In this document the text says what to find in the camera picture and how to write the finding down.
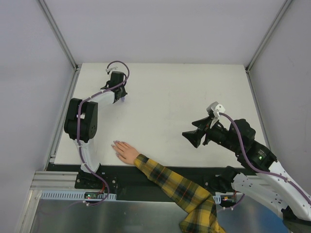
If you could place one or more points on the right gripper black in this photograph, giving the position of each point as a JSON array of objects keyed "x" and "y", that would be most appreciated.
[{"x": 206, "y": 135}]

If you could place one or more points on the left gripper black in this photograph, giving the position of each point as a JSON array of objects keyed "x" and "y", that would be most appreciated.
[{"x": 120, "y": 92}]

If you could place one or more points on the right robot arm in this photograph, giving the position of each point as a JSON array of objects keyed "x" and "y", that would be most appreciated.
[{"x": 283, "y": 195}]

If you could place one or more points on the yellow plaid sleeve forearm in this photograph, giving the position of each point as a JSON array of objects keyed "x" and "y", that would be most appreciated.
[{"x": 188, "y": 195}]

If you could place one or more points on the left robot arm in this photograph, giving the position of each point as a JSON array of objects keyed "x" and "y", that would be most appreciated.
[{"x": 81, "y": 122}]

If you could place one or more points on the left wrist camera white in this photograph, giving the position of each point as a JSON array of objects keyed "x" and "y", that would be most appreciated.
[{"x": 108, "y": 70}]

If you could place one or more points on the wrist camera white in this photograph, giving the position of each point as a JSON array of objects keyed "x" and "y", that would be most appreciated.
[
  {"x": 108, "y": 70},
  {"x": 214, "y": 111}
]

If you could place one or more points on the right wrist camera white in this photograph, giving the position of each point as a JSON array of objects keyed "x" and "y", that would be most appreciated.
[{"x": 214, "y": 111}]

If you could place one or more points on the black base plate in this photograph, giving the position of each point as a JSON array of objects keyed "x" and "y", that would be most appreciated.
[{"x": 130, "y": 184}]

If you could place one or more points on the left aluminium frame post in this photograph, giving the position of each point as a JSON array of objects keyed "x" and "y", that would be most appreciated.
[{"x": 57, "y": 33}]

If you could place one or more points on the aluminium frame post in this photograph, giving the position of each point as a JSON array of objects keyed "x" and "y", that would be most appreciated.
[
  {"x": 57, "y": 33},
  {"x": 269, "y": 33}
]

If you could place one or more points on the white cable duct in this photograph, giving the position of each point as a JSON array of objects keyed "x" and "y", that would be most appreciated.
[{"x": 76, "y": 195}]

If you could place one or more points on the right aluminium frame post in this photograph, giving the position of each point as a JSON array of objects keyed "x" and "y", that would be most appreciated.
[{"x": 269, "y": 33}]

